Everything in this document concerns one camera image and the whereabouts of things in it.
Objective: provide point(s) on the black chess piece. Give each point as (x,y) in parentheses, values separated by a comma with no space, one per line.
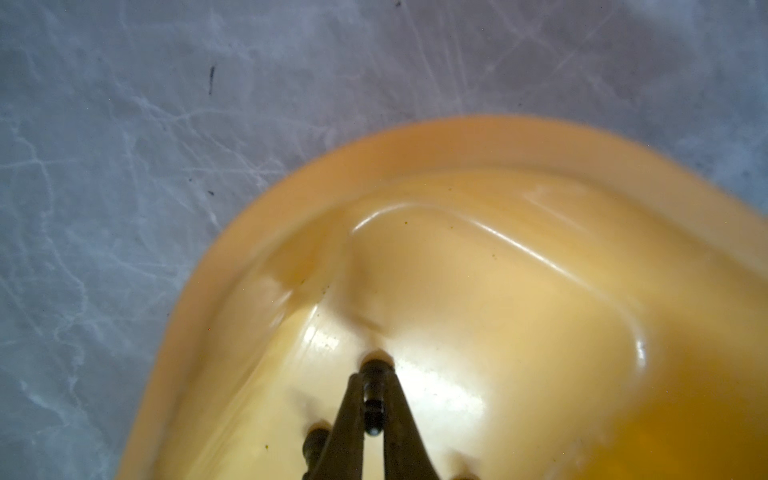
(375,368)

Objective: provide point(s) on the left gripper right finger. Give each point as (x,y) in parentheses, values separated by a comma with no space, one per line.
(405,456)

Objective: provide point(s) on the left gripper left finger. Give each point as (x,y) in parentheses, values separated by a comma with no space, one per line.
(342,457)

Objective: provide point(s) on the yellow tray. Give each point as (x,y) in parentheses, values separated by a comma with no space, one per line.
(558,303)

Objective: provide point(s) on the black pawn in tray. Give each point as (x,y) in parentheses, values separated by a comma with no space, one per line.
(314,445)

